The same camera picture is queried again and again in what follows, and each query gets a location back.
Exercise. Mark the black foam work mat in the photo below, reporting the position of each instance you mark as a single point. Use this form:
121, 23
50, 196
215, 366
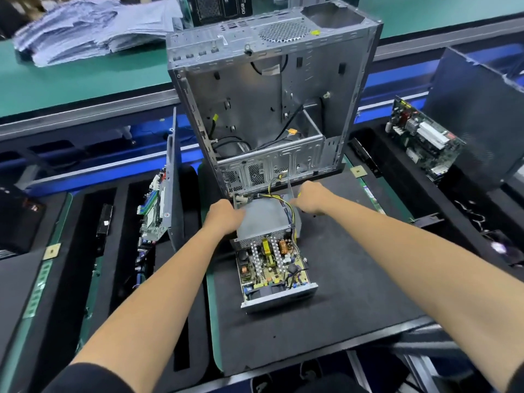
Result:
16, 315
368, 298

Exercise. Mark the person's right hand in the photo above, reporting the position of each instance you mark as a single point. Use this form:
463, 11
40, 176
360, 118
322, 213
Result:
315, 199

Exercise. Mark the person's black clothing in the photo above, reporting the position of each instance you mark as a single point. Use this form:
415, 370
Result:
90, 379

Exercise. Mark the stack of grey paper sheets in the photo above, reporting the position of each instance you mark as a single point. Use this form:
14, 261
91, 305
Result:
90, 28

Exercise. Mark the black rectangular device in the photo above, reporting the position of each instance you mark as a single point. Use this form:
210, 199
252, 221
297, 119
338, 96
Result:
18, 221

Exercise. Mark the black foam tray with recess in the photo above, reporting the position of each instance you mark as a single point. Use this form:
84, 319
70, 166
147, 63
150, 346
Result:
450, 217

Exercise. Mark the silver metal computer case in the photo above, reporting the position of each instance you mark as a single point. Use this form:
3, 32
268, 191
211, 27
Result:
270, 86

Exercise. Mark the black foam tray with slots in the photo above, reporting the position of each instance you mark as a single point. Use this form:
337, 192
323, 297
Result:
106, 290

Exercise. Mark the large black metal panel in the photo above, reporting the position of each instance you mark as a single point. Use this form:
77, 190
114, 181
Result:
483, 110

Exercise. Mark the person's left forearm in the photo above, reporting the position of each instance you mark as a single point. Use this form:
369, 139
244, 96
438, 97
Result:
139, 315

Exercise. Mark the long green memory strip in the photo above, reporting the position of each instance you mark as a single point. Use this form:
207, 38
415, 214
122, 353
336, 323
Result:
33, 298
88, 303

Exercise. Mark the silver power supply unit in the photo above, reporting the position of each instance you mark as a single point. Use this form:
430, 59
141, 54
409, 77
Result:
266, 221

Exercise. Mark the person's left hand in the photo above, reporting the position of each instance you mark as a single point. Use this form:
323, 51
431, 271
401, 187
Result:
223, 218

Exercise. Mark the small beige square chip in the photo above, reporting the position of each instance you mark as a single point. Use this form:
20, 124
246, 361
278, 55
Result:
358, 171
52, 251

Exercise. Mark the grey metal conveyor rail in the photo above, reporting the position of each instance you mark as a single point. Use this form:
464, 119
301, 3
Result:
82, 110

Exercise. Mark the small black lit fan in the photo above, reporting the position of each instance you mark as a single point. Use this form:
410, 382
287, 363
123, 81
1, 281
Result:
499, 245

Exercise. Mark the dark grey case side panel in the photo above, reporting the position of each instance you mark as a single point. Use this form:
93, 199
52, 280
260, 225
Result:
172, 192

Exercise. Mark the green conveyor belt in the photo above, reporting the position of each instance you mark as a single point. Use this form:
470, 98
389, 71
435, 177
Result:
82, 73

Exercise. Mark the person's right forearm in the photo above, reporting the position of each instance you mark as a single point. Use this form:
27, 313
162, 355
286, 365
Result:
426, 282

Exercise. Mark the small black metal bracket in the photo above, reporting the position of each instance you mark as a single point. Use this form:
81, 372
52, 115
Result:
428, 220

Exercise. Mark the small black rectangular component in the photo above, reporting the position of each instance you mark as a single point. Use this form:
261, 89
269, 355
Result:
104, 221

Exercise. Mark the green board with white parts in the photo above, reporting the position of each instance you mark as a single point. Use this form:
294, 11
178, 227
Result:
426, 135

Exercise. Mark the green motherboard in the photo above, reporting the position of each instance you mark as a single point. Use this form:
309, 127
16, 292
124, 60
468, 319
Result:
151, 210

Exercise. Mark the black cardboard box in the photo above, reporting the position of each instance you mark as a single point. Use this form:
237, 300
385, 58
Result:
221, 5

